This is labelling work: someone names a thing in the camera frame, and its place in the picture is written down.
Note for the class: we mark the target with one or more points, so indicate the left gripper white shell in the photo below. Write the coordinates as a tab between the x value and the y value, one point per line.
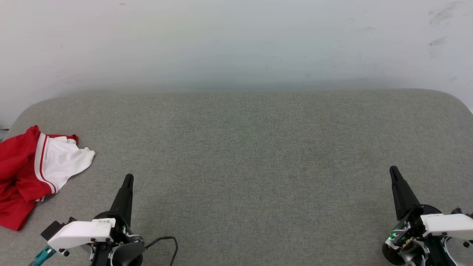
81	232

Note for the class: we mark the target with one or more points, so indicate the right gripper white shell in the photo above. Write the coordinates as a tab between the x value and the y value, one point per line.
443	225

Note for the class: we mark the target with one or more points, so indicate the red and white jersey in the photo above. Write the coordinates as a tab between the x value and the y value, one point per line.
18	173

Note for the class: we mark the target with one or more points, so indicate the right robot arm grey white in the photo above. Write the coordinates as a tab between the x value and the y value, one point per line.
436	255

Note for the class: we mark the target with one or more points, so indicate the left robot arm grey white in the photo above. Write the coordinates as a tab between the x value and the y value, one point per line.
127	255

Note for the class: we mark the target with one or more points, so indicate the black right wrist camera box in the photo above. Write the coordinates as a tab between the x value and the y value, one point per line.
458	211

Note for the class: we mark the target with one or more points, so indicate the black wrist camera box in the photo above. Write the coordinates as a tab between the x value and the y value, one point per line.
55	229
458	211

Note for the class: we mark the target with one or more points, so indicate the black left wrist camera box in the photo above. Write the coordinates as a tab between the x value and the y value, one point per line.
55	229

